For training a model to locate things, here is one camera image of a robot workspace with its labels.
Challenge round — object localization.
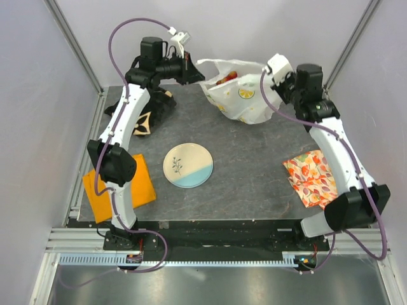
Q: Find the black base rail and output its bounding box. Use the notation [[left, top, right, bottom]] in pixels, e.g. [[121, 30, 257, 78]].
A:
[[103, 219, 329, 252]]

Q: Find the grey stone mat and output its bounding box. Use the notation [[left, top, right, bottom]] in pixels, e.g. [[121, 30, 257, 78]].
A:
[[129, 85, 320, 221]]

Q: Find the purple cable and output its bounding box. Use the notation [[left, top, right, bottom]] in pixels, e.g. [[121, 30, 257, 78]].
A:
[[58, 18, 174, 289], [260, 68, 389, 276]]

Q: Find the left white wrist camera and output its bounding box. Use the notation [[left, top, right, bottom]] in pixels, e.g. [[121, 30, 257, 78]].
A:
[[170, 31, 191, 58]]

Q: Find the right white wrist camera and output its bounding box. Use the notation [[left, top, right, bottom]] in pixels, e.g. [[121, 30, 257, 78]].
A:
[[263, 53, 294, 86]]

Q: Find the floral orange cloth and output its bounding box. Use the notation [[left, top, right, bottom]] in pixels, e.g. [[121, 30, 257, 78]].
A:
[[282, 149, 338, 210]]

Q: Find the black patterned cloth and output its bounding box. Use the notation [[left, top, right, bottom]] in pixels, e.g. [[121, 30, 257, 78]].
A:
[[104, 87, 178, 138]]

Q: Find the red fake cherry bunch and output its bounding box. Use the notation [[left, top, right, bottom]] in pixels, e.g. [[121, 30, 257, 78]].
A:
[[216, 71, 238, 85]]

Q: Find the white plastic bag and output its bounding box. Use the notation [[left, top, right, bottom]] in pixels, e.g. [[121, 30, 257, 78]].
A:
[[197, 58, 273, 125]]

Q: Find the cream and blue plate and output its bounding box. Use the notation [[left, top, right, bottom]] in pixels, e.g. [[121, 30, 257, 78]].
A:
[[163, 143, 214, 189]]

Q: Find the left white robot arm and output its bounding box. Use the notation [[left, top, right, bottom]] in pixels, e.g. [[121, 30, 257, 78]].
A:
[[87, 32, 205, 250]]

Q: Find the orange folded cloth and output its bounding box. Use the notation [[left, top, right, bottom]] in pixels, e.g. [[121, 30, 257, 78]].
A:
[[82, 154, 156, 223]]

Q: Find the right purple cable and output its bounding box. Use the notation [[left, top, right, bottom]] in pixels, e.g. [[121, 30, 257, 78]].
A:
[[260, 68, 389, 276]]

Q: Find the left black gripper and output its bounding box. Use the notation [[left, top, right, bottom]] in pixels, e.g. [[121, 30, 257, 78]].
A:
[[156, 51, 205, 86]]

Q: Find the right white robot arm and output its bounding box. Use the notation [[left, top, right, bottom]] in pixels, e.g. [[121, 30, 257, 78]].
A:
[[271, 63, 390, 250]]

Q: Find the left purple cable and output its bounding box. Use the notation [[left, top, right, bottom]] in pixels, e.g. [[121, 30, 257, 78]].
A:
[[58, 18, 174, 289]]

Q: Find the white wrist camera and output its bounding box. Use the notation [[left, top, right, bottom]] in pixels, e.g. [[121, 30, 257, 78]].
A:
[[170, 31, 191, 58], [263, 53, 294, 86]]

